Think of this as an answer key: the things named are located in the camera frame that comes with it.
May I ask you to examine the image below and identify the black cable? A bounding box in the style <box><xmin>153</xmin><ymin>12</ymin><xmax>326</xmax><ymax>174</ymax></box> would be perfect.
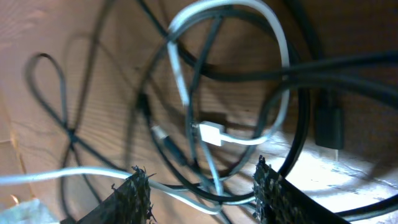
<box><xmin>24</xmin><ymin>0</ymin><xmax>398</xmax><ymax>224</ymax></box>

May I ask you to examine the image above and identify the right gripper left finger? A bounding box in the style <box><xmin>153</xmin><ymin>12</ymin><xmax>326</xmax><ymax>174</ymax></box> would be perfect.
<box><xmin>60</xmin><ymin>166</ymin><xmax>155</xmax><ymax>224</ymax></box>

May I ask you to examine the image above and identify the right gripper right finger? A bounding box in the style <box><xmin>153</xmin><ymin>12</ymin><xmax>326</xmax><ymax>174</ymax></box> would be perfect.
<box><xmin>253</xmin><ymin>156</ymin><xmax>347</xmax><ymax>224</ymax></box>

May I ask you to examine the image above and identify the white cable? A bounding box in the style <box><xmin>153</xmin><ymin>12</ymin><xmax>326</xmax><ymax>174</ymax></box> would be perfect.
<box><xmin>0</xmin><ymin>0</ymin><xmax>292</xmax><ymax>215</ymax></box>

